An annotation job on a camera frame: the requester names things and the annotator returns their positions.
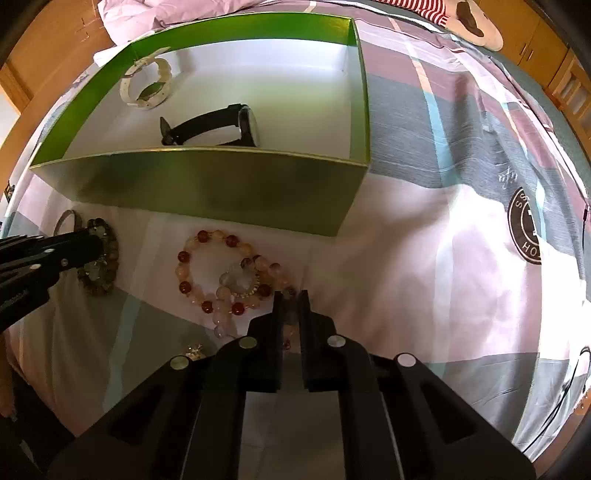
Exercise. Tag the white wristwatch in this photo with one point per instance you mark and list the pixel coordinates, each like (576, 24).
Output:
(154, 92)

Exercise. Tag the wooden door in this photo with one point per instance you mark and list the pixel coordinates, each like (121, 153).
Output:
(46, 50)

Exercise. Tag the teal mattress cover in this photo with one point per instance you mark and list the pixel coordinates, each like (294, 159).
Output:
(545, 120)

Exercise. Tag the pink quilt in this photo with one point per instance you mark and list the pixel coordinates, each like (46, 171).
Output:
(194, 11)

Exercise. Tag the silver bangle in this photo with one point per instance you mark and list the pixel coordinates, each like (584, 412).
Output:
(62, 224)

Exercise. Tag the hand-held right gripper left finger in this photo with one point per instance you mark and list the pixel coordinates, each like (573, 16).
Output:
(278, 307)

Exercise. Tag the plush toy with striped shirt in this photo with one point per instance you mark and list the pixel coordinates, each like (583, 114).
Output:
(461, 18)

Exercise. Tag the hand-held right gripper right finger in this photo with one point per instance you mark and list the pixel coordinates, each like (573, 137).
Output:
(303, 307)

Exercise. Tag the green cardboard box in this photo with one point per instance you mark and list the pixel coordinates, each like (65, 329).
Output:
(221, 184)

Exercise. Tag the small gold brooch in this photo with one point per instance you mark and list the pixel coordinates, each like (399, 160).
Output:
(195, 349)

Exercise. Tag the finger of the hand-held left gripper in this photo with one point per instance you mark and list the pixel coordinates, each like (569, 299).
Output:
(23, 295)
(69, 251)

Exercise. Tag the black wristwatch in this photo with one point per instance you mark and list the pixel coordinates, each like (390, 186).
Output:
(207, 122)

